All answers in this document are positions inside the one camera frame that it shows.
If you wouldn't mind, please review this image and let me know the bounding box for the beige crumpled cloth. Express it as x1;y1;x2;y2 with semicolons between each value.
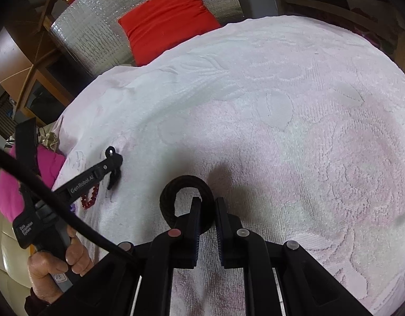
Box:
38;127;59;152

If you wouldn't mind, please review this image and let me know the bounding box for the silver foil insulation panel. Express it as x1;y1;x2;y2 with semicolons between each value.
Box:
50;0;244;78

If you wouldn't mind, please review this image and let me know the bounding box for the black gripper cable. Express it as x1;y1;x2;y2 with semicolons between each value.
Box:
0;144;131;258

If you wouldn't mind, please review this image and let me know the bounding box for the person's left hand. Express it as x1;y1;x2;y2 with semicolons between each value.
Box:
28;225;94;304

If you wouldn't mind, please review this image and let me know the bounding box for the wooden cabinet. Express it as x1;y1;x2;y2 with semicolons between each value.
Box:
0;27;73;126

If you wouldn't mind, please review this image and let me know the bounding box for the black hair tie loop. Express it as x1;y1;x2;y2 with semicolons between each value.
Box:
104;145;124;191

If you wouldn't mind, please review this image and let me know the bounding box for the small red pillow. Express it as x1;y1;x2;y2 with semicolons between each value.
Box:
118;0;220;66

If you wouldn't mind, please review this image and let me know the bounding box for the magenta pillow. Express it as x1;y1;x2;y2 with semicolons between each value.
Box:
0;144;67;223

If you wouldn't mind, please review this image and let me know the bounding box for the pink white bed blanket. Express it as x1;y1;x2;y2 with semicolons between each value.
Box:
54;16;405;315

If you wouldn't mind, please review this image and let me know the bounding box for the red bead bracelet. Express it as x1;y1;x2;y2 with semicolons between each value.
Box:
80;183;101;210

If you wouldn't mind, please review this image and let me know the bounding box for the black velvet scrunchie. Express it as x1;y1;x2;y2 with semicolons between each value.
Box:
159;175;215;235

